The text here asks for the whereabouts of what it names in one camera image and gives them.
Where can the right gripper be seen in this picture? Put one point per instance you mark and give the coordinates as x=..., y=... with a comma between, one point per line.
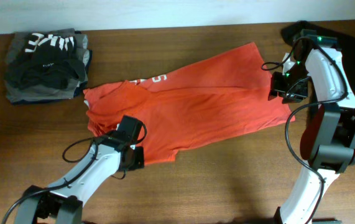
x=276, y=86

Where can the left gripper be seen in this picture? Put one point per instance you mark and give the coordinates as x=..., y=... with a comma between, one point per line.
x=140, y=160

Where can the red t-shirt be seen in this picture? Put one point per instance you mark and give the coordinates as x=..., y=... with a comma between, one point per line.
x=209, y=101

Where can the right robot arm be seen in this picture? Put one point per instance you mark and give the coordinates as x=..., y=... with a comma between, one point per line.
x=327, y=146

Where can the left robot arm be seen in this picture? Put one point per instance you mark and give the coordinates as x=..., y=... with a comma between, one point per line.
x=64, y=199

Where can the black t-shirt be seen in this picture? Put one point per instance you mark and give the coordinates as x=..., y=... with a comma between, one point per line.
x=345, y=41

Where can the black shirt with white letters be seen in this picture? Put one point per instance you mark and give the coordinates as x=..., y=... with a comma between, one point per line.
x=45, y=59

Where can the grey folded garment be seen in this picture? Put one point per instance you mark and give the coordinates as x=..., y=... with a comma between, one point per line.
x=40, y=91

